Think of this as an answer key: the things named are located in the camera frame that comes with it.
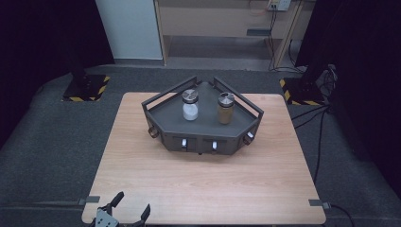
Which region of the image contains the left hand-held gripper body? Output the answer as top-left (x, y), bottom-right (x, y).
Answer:
top-left (89, 205), bottom-right (120, 227)

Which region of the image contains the dark grey corner shelf rack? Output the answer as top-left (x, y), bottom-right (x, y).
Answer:
top-left (141, 75), bottom-right (265, 156)

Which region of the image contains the white powder spice jar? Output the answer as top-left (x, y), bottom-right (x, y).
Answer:
top-left (181, 88), bottom-right (201, 122)

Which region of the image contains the brown powder spice jar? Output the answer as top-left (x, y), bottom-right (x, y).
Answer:
top-left (216, 91), bottom-right (235, 126)

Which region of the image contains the grey tape strip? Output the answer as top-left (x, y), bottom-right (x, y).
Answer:
top-left (78, 195), bottom-right (101, 206)
top-left (308, 199), bottom-right (332, 210)

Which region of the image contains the black stand base striped edge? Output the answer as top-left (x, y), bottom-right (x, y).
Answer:
top-left (61, 73), bottom-right (111, 103)
top-left (279, 77), bottom-right (326, 107)

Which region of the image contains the black curtain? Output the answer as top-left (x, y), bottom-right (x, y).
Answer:
top-left (295, 0), bottom-right (401, 201)
top-left (0, 0), bottom-right (115, 148)

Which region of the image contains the white panel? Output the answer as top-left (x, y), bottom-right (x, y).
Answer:
top-left (94, 0), bottom-right (164, 61)

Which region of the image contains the wooden shelf unit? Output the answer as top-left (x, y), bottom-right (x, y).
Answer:
top-left (153, 0), bottom-right (317, 70)

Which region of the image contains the white power strip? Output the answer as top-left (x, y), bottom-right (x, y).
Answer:
top-left (267, 0), bottom-right (292, 12)

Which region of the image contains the black floor cable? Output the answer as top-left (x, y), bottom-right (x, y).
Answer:
top-left (290, 105), bottom-right (331, 184)

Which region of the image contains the black cable at table corner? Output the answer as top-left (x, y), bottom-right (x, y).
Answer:
top-left (328, 203), bottom-right (357, 227)

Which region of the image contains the grey flat bracket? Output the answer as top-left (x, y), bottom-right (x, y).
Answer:
top-left (246, 28), bottom-right (272, 37)

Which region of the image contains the black hanging power cable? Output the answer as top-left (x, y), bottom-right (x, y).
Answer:
top-left (267, 5), bottom-right (305, 74)

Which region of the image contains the tangled cable bundle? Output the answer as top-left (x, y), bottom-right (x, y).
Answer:
top-left (315, 63), bottom-right (339, 97)

